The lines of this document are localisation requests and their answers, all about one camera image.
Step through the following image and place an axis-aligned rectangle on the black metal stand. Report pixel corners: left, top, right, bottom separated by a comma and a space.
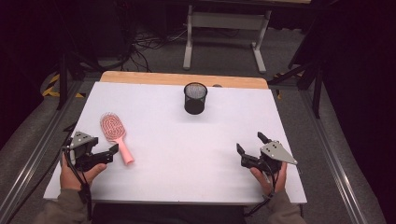
267, 0, 326, 119
55, 0, 104, 111

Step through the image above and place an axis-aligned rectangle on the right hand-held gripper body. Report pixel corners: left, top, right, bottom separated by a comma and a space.
241, 141, 298, 175

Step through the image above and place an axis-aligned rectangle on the person's right hand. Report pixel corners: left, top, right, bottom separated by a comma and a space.
250, 162, 288, 196

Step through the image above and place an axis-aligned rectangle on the person's dark lap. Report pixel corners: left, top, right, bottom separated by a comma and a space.
92, 203, 247, 224

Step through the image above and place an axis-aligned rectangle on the pink hairbrush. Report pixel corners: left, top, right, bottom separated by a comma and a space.
99, 112, 135, 166

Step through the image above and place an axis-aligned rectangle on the left hand-held gripper cable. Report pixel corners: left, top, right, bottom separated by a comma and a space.
62, 146, 93, 222

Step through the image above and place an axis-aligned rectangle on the bundle of black floor cables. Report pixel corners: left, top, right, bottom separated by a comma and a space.
99, 27, 188, 74

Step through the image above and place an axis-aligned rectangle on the white board table cover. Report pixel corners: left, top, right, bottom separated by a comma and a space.
43, 81, 307, 205

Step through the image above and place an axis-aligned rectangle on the yellow black hazard tape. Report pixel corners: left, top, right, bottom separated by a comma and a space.
41, 73, 86, 99

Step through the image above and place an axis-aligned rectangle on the right hand-held gripper cable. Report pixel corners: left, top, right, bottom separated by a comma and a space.
244, 161, 278, 217

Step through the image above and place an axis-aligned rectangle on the grey metal floor rail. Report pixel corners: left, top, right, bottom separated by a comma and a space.
0, 78, 83, 218
300, 90, 370, 224

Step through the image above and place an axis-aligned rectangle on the hand-held gripper cable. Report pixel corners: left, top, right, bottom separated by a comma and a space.
62, 146, 93, 222
244, 161, 278, 217

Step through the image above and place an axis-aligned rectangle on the black mesh pen holder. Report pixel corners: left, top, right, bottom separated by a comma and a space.
183, 81, 208, 116

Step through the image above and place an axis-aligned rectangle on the person's left hand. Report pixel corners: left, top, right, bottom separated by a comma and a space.
60, 155, 107, 191

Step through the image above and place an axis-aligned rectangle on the wooden table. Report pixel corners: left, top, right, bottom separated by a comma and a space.
100, 70, 269, 91

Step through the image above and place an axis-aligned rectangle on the white-legged desk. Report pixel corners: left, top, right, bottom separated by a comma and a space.
182, 0, 312, 75

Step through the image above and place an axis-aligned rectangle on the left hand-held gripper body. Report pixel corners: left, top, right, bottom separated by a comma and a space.
64, 131, 114, 172

